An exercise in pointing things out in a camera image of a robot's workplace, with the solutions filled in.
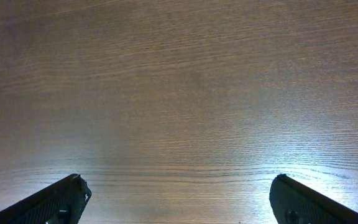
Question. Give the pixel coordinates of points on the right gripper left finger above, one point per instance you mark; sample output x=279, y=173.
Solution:
x=60, y=203

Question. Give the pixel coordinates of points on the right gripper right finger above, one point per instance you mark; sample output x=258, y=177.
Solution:
x=295, y=203

